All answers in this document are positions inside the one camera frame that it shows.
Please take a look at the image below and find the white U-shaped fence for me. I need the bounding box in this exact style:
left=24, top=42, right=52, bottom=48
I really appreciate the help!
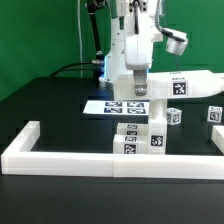
left=1, top=121, right=224, bottom=180

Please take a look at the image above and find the white chair seat part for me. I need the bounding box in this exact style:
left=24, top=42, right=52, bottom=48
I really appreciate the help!
left=147, top=99, right=167, bottom=155

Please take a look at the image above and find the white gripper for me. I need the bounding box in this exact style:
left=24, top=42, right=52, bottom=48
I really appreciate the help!
left=124, top=0, right=157, bottom=96

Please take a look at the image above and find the black camera pole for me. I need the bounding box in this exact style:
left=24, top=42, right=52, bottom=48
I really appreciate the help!
left=85, top=0, right=108, bottom=60

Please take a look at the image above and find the white cable on wall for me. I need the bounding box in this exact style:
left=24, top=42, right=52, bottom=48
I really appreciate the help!
left=77, top=0, right=84, bottom=79

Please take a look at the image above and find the white tagged cube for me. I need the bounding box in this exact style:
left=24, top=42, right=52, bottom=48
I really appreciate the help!
left=167, top=108, right=182, bottom=125
left=207, top=106, right=223, bottom=123

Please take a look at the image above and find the white H-shaped chair back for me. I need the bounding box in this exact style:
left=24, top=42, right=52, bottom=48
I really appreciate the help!
left=113, top=70, right=224, bottom=101

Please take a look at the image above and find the black cable bundle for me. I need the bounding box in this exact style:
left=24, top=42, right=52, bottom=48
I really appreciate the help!
left=49, top=60, right=105, bottom=78

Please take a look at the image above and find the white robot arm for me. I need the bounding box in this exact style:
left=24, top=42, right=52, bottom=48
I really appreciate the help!
left=100, top=0, right=163, bottom=96

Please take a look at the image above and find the white tagged cube far right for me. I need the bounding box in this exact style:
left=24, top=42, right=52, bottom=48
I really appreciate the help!
left=207, top=106, right=223, bottom=123

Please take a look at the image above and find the white block right edge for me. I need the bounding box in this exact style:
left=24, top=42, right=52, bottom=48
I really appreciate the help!
left=211, top=125, right=224, bottom=155

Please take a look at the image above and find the white tag base sheet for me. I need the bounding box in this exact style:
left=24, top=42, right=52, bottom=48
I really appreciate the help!
left=83, top=100, right=149, bottom=116

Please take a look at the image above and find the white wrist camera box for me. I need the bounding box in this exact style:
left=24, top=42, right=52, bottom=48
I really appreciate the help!
left=166, top=29, right=188, bottom=56

